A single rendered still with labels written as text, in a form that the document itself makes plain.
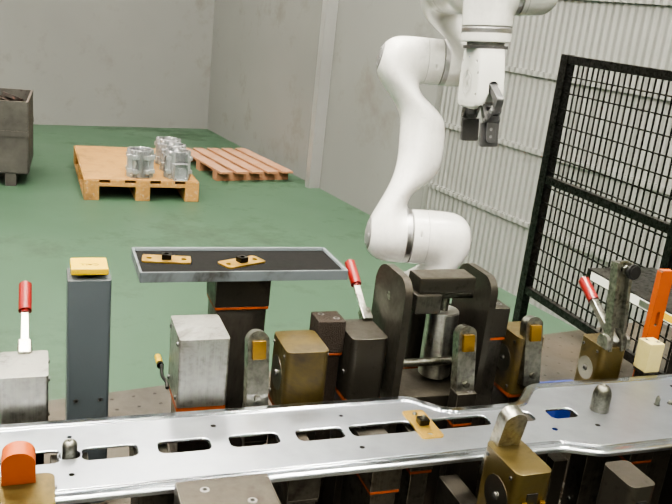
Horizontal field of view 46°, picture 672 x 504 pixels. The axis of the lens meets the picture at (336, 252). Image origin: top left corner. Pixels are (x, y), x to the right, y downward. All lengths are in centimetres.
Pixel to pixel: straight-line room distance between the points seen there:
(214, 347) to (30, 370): 27
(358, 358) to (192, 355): 30
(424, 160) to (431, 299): 44
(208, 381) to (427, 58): 88
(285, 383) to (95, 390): 35
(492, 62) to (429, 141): 43
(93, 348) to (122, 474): 36
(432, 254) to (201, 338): 66
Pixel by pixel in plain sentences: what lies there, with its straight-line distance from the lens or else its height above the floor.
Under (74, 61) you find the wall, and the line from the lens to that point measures 967.
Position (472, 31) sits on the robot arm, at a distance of 137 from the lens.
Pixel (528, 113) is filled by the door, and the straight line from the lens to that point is 506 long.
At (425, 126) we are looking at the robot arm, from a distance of 174.
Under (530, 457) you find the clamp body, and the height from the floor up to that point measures 104.
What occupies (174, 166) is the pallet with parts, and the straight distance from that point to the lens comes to 646.
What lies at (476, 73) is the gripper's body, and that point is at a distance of 136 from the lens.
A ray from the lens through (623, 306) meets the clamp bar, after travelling 162.
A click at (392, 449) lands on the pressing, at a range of 122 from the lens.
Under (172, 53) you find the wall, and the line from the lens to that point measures 994.
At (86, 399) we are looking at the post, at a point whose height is 92.
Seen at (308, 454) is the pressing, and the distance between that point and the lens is 118.
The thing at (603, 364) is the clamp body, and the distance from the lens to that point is 162.
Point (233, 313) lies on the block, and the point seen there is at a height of 108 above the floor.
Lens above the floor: 161
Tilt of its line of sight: 17 degrees down
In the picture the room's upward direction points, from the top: 6 degrees clockwise
